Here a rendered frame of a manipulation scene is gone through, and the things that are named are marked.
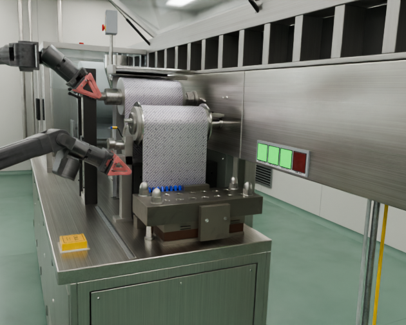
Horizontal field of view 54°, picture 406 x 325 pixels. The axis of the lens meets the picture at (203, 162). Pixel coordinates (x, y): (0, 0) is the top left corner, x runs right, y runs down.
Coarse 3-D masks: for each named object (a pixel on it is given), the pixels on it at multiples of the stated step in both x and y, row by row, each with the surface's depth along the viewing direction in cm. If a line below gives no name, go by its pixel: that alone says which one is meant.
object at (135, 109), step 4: (132, 108) 136; (136, 108) 133; (132, 112) 136; (136, 112) 132; (136, 116) 132; (140, 116) 131; (140, 120) 131; (208, 120) 141; (140, 124) 131; (208, 124) 141; (140, 128) 131; (208, 128) 142; (136, 132) 133; (132, 136) 138; (136, 136) 133; (136, 140) 135
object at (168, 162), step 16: (144, 144) 132; (160, 144) 134; (176, 144) 137; (192, 144) 139; (144, 160) 133; (160, 160) 135; (176, 160) 138; (192, 160) 140; (144, 176) 134; (160, 176) 136; (176, 176) 139; (192, 176) 141
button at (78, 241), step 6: (78, 234) 121; (60, 240) 117; (66, 240) 116; (72, 240) 116; (78, 240) 116; (84, 240) 116; (66, 246) 113; (72, 246) 114; (78, 246) 115; (84, 246) 116
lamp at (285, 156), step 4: (284, 152) 114; (288, 152) 112; (280, 156) 115; (284, 156) 114; (288, 156) 112; (280, 160) 115; (284, 160) 114; (288, 160) 112; (280, 164) 116; (284, 164) 114; (288, 164) 112
